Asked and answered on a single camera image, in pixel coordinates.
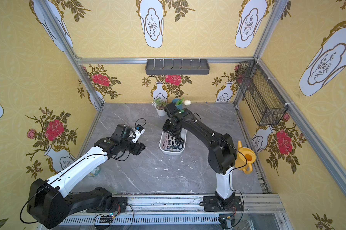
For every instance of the yellow watering can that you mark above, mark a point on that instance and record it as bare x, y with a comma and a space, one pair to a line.
245, 158

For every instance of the blue cylindrical vase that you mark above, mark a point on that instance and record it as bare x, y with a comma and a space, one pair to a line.
180, 107

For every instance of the pink handled scissors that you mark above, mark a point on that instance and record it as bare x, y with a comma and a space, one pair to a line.
167, 142

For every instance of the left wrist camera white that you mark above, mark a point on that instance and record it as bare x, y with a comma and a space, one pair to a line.
139, 130

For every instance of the small white potted plant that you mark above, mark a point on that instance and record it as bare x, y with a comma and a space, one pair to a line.
159, 105

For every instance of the white green tape roll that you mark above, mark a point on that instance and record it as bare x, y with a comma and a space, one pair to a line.
94, 172

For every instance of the white plastic storage box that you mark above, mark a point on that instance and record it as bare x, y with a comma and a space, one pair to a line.
169, 152

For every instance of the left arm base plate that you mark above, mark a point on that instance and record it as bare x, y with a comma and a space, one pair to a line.
118, 204

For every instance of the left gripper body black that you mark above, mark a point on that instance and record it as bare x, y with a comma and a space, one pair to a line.
134, 147

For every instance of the small circuit board left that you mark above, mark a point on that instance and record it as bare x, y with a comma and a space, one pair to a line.
108, 218

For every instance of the blue scissors floor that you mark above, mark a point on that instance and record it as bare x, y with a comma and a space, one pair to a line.
176, 147

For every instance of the black wire mesh basket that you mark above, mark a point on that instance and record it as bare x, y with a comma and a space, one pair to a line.
265, 102

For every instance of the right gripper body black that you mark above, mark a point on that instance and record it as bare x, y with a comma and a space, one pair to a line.
171, 131

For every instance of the black scissors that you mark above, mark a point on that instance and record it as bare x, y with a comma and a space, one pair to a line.
177, 141

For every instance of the grey wall shelf rack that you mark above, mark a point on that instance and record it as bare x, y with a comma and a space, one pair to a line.
177, 66

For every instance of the small circuit board right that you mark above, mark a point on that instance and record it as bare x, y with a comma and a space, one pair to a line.
225, 223

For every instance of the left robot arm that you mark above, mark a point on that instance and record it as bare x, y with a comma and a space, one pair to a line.
50, 201

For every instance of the small circuit board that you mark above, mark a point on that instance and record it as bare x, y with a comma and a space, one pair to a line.
108, 218
225, 223

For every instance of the white tulip flower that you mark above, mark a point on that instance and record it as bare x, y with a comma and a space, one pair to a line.
184, 102

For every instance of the aluminium rail base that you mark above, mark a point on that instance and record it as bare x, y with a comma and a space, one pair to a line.
185, 209

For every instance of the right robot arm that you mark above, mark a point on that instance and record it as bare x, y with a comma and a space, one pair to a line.
221, 151

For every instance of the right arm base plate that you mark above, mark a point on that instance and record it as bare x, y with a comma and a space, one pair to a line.
216, 204

